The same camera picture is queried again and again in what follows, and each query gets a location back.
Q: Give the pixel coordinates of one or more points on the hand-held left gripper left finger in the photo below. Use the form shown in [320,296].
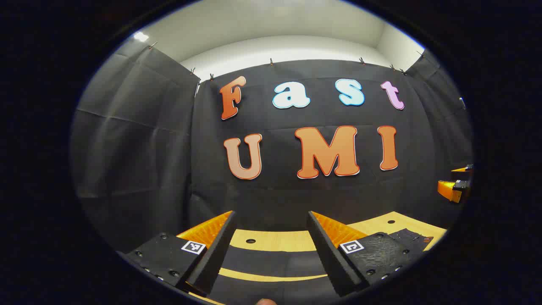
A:
[218,250]

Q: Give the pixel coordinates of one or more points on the ceiling light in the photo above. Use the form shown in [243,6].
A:
[141,37]

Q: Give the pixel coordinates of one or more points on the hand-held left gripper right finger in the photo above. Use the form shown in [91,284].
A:
[328,254]

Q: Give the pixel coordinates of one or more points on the dark blue jeans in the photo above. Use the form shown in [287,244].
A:
[271,260]

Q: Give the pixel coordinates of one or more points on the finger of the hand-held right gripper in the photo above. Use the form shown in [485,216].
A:
[449,190]
[462,169]

